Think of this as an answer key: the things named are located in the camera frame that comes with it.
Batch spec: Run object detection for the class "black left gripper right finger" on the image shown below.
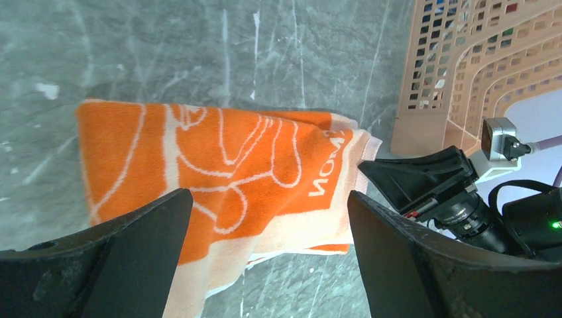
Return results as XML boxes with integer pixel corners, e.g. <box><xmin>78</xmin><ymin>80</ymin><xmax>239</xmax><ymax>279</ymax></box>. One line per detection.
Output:
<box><xmin>347</xmin><ymin>191</ymin><xmax>561</xmax><ymax>317</ymax></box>

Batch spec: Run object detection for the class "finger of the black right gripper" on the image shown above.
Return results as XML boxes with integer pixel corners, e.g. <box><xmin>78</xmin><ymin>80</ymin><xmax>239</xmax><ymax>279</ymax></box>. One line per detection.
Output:
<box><xmin>358</xmin><ymin>146</ymin><xmax>478</xmax><ymax>215</ymax></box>

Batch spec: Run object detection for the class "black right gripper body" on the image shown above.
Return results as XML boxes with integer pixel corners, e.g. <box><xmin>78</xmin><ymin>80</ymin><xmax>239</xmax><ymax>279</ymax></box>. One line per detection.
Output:
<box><xmin>434</xmin><ymin>186</ymin><xmax>561</xmax><ymax>263</ymax></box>

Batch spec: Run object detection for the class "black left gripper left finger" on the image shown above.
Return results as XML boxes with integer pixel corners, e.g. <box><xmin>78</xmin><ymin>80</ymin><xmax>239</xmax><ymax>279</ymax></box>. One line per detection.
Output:
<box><xmin>1</xmin><ymin>189</ymin><xmax>193</xmax><ymax>317</ymax></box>

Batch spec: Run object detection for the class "orange and cream towel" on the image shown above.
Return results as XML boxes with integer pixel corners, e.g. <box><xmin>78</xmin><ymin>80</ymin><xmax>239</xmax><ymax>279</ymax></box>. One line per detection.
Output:
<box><xmin>76</xmin><ymin>99</ymin><xmax>382</xmax><ymax>317</ymax></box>

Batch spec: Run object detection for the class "pink plastic file organizer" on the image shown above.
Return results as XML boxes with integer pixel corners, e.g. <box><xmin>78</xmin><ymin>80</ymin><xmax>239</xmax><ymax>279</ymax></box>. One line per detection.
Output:
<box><xmin>390</xmin><ymin>0</ymin><xmax>561</xmax><ymax>156</ymax></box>

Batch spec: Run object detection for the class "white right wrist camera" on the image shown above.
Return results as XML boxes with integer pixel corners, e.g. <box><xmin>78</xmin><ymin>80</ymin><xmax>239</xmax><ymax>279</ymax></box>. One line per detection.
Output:
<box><xmin>469</xmin><ymin>117</ymin><xmax>534</xmax><ymax>184</ymax></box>

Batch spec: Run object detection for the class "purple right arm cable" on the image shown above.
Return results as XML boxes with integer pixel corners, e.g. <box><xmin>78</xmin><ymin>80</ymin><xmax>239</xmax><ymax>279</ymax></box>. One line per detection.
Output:
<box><xmin>526</xmin><ymin>133</ymin><xmax>562</xmax><ymax>189</ymax></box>

